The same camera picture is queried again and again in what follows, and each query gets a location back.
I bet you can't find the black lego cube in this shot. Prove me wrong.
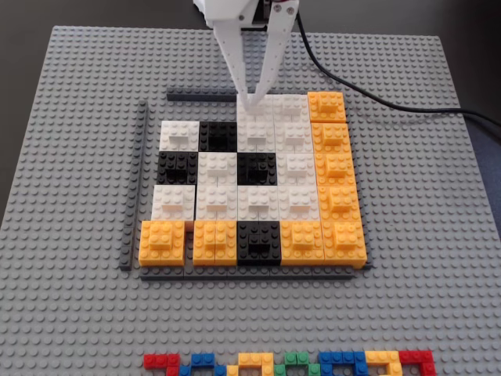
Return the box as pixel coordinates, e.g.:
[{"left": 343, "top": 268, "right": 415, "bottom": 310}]
[
  {"left": 236, "top": 219, "right": 283, "bottom": 267},
  {"left": 236, "top": 151, "right": 278, "bottom": 186},
  {"left": 156, "top": 150, "right": 199, "bottom": 186},
  {"left": 198, "top": 121, "right": 238, "bottom": 153}
]

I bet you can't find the orange lego cube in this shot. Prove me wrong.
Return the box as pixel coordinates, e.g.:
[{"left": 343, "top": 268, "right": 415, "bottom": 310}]
[
  {"left": 312, "top": 151, "right": 356, "bottom": 186},
  {"left": 192, "top": 219, "right": 239, "bottom": 267},
  {"left": 310, "top": 121, "right": 352, "bottom": 154},
  {"left": 321, "top": 220, "right": 369, "bottom": 269},
  {"left": 317, "top": 184, "right": 362, "bottom": 223},
  {"left": 138, "top": 219, "right": 186, "bottom": 268},
  {"left": 279, "top": 219, "right": 326, "bottom": 267},
  {"left": 307, "top": 90, "right": 348, "bottom": 124}
]

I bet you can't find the black cable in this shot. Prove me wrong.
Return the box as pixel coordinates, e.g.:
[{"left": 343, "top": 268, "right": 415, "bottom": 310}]
[{"left": 295, "top": 11, "right": 501, "bottom": 138}]

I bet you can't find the white lego cube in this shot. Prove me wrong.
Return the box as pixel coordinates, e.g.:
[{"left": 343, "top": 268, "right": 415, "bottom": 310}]
[
  {"left": 277, "top": 184, "right": 321, "bottom": 222},
  {"left": 275, "top": 151, "right": 317, "bottom": 186},
  {"left": 236, "top": 184, "right": 280, "bottom": 222},
  {"left": 236, "top": 93, "right": 275, "bottom": 125},
  {"left": 150, "top": 184, "right": 196, "bottom": 222},
  {"left": 272, "top": 93, "right": 311, "bottom": 123},
  {"left": 273, "top": 121, "right": 314, "bottom": 154},
  {"left": 236, "top": 121, "right": 276, "bottom": 154},
  {"left": 196, "top": 151, "right": 239, "bottom": 186},
  {"left": 195, "top": 183, "right": 239, "bottom": 222},
  {"left": 159, "top": 120, "right": 200, "bottom": 152}
]

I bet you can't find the blue lego letter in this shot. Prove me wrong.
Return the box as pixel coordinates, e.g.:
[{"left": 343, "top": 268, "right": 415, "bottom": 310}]
[
  {"left": 178, "top": 352, "right": 229, "bottom": 376},
  {"left": 317, "top": 350, "right": 369, "bottom": 376}
]

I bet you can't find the red lego letter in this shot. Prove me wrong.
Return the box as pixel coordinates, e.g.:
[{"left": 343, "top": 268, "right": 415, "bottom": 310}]
[
  {"left": 142, "top": 352, "right": 182, "bottom": 376},
  {"left": 398, "top": 348, "right": 437, "bottom": 376}
]

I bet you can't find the grey lego baseplate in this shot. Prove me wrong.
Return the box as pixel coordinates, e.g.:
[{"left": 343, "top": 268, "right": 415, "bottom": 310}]
[{"left": 0, "top": 25, "right": 501, "bottom": 376}]

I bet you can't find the white gripper with motor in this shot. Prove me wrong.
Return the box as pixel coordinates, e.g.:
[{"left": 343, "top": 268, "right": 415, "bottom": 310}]
[{"left": 204, "top": 0, "right": 301, "bottom": 110}]

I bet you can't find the green lego letter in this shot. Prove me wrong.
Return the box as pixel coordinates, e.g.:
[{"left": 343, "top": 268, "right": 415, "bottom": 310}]
[{"left": 272, "top": 351, "right": 323, "bottom": 376}]

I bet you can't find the dark grey lego strip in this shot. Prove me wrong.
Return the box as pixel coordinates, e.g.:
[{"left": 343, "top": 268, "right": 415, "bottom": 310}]
[
  {"left": 139, "top": 265, "right": 357, "bottom": 281},
  {"left": 119, "top": 99, "right": 150, "bottom": 272},
  {"left": 166, "top": 86, "right": 273, "bottom": 103}
]

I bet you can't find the yellow lego letter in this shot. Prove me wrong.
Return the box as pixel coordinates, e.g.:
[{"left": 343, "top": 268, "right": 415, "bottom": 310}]
[
  {"left": 364, "top": 349, "right": 403, "bottom": 376},
  {"left": 225, "top": 351, "right": 276, "bottom": 376}
]

